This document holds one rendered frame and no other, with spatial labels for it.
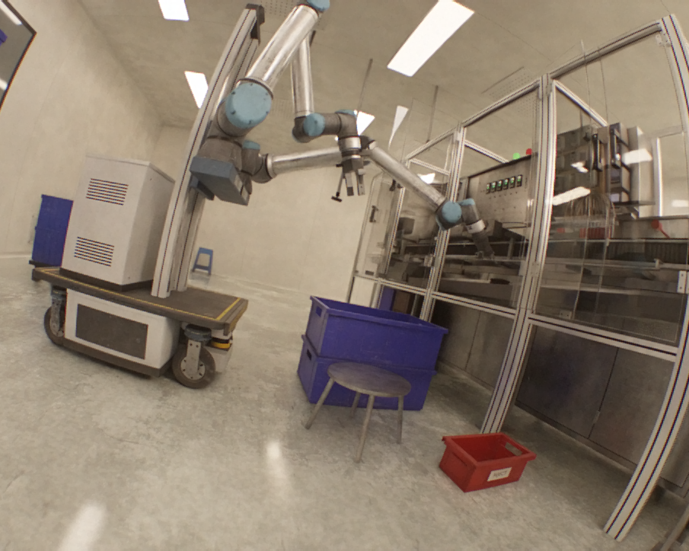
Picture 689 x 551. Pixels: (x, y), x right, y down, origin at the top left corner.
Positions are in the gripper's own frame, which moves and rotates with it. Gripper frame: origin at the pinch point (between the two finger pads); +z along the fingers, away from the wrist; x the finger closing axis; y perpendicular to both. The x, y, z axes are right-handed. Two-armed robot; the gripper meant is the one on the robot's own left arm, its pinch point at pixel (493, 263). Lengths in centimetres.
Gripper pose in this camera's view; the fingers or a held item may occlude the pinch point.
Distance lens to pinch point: 178.7
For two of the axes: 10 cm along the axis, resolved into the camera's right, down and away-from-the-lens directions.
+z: 4.4, 8.8, 1.6
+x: 2.7, 0.3, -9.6
